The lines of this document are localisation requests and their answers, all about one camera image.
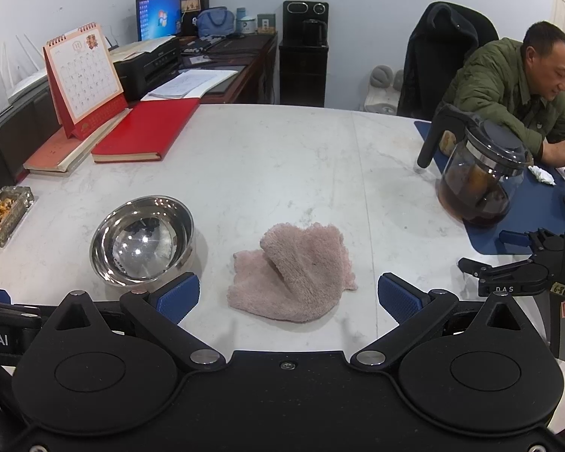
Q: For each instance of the black box with blue sticker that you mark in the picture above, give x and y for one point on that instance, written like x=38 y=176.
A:
x=14 y=136

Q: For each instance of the glass teapot with black lid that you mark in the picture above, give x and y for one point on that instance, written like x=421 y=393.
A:
x=480 y=183

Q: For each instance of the black printer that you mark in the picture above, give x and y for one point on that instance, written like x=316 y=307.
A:
x=150 y=63

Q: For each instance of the spare hand-held gripper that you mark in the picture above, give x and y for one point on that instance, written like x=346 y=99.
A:
x=522 y=273

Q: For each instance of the steel bowl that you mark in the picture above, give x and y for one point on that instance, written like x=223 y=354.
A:
x=136 y=245

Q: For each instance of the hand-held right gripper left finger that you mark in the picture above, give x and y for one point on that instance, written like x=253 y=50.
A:
x=181 y=294

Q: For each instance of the black water dispenser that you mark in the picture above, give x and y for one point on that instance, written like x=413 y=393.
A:
x=303 y=75

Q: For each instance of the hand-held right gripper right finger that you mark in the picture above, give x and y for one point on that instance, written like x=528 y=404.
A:
x=398 y=294

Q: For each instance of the computer monitor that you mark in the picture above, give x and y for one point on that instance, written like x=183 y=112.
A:
x=159 y=16

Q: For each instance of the white paper booklet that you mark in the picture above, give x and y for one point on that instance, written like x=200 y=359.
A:
x=193 y=82

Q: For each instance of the salmon cover book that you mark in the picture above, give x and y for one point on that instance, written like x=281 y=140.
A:
x=52 y=150

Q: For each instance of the red desk calendar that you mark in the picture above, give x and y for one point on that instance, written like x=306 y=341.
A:
x=84 y=75

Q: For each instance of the pink and green fluffy cloth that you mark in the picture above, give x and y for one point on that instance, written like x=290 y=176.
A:
x=292 y=268

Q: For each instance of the dark wooden desk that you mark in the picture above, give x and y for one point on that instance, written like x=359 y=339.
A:
x=245 y=70

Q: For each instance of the glass ashtray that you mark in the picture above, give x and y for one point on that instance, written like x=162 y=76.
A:
x=4 y=216

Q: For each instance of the white crumpled tissue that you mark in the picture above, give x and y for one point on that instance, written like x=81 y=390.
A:
x=541 y=175

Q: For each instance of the black office chair with coat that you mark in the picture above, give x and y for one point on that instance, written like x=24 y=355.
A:
x=438 y=56

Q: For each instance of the blue handbag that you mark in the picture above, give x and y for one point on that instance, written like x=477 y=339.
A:
x=215 y=22

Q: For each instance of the black kettle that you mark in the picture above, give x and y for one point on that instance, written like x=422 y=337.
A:
x=313 y=33

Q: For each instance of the red notebook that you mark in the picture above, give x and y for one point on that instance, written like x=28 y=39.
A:
x=146 y=127

